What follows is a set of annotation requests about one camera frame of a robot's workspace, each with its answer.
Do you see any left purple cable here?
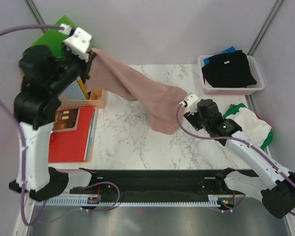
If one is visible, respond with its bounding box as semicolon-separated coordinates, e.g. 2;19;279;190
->
0;23;121;227

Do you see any green plastic folder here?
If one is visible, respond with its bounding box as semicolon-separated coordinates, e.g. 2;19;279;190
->
27;29;68;58

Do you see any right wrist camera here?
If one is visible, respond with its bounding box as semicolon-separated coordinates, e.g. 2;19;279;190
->
181;93;200;115

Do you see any pink file rack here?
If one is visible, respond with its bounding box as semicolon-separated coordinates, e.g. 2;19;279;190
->
59;95;93;109

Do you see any pink t shirt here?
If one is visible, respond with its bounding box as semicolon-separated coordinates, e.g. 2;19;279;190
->
85;48;187;135

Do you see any white laundry basket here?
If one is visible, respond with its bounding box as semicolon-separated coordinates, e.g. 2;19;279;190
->
198;55;265;95

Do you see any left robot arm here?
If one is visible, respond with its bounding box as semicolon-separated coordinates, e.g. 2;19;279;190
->
9;45;98;202

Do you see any brown book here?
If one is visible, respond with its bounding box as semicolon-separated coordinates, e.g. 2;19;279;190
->
52;108;80;132

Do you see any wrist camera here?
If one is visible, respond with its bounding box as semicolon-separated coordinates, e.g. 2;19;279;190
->
181;93;200;115
59;24;92;62

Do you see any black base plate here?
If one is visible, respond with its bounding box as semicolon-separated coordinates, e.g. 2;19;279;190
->
68;168;259;204

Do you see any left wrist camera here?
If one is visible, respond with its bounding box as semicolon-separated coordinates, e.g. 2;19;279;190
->
59;24;92;62

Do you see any yellow folder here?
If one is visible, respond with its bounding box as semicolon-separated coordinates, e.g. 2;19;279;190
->
76;77;89;100

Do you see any green t shirt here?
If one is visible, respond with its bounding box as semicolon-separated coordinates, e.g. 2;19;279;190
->
222;103;274;151

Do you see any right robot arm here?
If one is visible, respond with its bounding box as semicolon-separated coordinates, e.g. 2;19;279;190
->
178;94;295;219

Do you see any black t shirt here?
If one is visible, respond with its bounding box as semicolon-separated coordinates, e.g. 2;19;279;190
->
202;50;257;88

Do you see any red folder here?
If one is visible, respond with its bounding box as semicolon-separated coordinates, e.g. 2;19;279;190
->
49;106;96;163

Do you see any orange desk organizer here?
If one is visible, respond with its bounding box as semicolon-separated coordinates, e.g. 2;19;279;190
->
88;89;107;109

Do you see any blue clipboard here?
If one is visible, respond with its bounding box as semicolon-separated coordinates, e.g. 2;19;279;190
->
62;81;86;100

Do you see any white cable duct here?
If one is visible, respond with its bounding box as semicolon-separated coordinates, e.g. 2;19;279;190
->
36;194;234;207

